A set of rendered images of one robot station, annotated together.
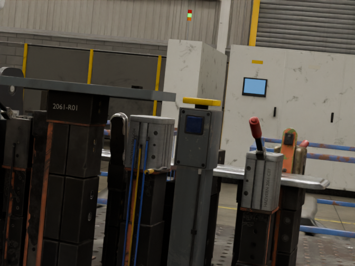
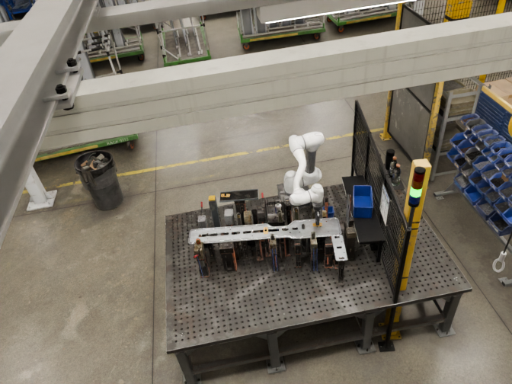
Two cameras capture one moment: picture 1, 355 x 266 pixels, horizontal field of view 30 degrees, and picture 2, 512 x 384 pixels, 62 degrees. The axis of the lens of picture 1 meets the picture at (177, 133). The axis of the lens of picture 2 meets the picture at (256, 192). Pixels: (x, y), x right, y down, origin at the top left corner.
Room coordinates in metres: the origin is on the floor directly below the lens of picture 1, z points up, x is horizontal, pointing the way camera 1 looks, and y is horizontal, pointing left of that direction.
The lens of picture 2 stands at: (4.39, -0.42, 3.77)
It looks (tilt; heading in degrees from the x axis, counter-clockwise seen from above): 40 degrees down; 165
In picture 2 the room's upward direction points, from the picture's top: 7 degrees counter-clockwise
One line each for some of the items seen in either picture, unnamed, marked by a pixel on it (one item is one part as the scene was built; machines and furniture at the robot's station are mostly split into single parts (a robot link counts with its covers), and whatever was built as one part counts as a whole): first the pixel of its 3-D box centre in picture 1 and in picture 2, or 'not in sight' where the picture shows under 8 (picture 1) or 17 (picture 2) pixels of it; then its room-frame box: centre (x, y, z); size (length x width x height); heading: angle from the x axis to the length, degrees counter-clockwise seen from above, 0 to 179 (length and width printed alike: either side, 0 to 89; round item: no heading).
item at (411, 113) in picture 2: not in sight; (411, 96); (0.27, 2.84, 1.00); 1.34 x 0.14 x 2.00; 171
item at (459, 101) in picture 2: not in sight; (439, 116); (0.39, 3.23, 0.65); 1.00 x 0.50 x 1.30; 171
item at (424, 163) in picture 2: not in sight; (402, 263); (2.54, 1.21, 1.00); 0.18 x 0.18 x 2.00; 72
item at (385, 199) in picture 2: not in sight; (385, 204); (2.15, 1.25, 1.30); 0.23 x 0.02 x 0.31; 162
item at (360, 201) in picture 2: not in sight; (362, 201); (1.85, 1.23, 1.09); 0.30 x 0.17 x 0.13; 152
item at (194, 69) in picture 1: (195, 95); not in sight; (10.80, -0.23, 1.22); 2.40 x 0.54 x 2.45; 167
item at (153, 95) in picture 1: (80, 87); (238, 195); (1.35, 0.21, 1.16); 0.37 x 0.14 x 0.02; 72
